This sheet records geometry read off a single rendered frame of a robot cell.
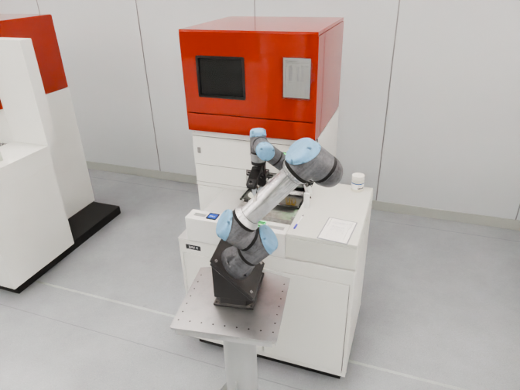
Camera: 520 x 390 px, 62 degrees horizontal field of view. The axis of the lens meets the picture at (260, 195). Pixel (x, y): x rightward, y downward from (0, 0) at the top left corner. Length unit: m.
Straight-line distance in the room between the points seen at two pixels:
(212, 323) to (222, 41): 1.50
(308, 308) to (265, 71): 1.29
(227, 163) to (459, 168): 2.18
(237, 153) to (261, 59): 0.63
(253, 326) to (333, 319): 0.64
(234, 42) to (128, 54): 2.42
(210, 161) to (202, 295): 1.11
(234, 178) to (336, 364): 1.27
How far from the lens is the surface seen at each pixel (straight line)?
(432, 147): 4.05
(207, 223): 2.24
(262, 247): 1.72
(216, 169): 2.83
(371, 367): 2.82
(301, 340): 2.51
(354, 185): 2.49
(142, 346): 2.99
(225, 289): 1.86
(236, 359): 2.15
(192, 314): 1.90
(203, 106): 2.65
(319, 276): 2.19
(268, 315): 1.87
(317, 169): 1.52
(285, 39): 2.38
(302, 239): 2.09
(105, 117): 5.18
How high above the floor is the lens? 2.10
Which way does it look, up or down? 28 degrees down
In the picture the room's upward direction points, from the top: 2 degrees counter-clockwise
